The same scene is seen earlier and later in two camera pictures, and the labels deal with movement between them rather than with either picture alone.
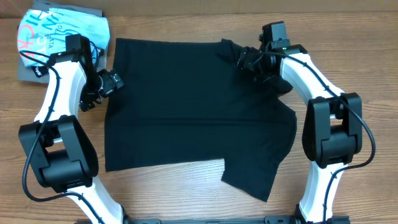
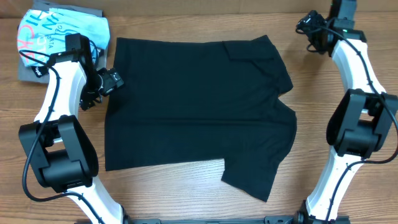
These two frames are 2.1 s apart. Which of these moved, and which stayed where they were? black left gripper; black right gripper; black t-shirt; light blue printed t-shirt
Moved: black right gripper
Stayed: light blue printed t-shirt; black t-shirt; black left gripper
